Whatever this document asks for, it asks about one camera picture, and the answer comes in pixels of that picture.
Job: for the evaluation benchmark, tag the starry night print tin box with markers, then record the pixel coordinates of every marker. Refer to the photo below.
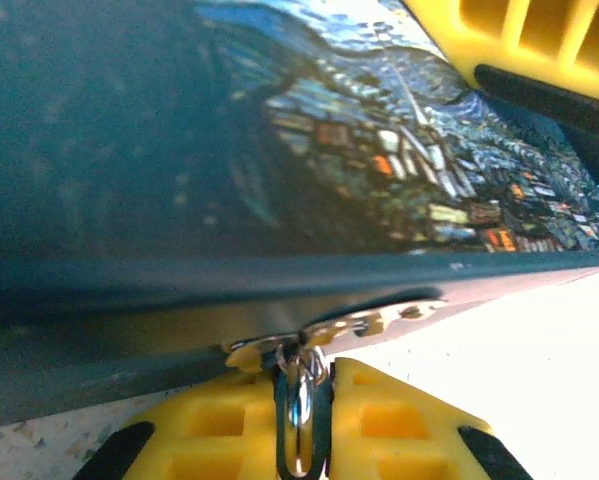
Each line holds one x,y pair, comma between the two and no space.
179,150

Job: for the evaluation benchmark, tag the silver key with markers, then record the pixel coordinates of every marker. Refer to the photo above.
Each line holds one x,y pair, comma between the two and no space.
374,322

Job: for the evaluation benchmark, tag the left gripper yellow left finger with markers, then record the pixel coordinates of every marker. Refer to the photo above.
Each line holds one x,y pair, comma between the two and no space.
204,440

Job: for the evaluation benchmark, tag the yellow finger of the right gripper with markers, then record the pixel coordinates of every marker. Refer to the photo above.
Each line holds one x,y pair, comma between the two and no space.
529,40

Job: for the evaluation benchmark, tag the small brass key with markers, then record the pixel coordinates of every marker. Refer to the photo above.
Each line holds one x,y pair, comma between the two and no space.
246,356

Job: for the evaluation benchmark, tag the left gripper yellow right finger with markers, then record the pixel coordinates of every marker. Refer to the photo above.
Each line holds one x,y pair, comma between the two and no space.
404,440

